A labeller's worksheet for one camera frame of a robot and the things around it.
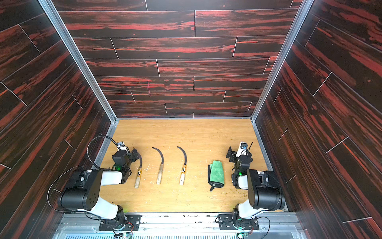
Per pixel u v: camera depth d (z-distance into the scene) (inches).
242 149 30.4
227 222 29.0
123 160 28.2
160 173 35.5
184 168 36.0
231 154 32.8
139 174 35.0
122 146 32.0
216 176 34.0
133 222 29.0
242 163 27.1
